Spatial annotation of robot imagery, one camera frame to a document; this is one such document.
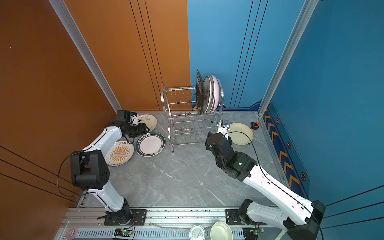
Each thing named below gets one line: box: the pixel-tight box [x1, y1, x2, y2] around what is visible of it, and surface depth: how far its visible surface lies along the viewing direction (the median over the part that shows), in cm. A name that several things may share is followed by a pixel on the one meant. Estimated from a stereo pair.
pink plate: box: [211, 75, 221, 112], surface depth 74 cm
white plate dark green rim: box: [135, 132, 166, 158], surface depth 102 cm
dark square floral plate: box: [195, 69, 206, 116], surface depth 84 cm
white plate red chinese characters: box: [202, 76, 212, 113], surface depth 74 cm
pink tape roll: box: [66, 227, 79, 240], surface depth 71 cm
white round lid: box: [189, 224, 206, 240], surface depth 65 cm
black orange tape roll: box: [250, 122, 260, 130], surface depth 111 cm
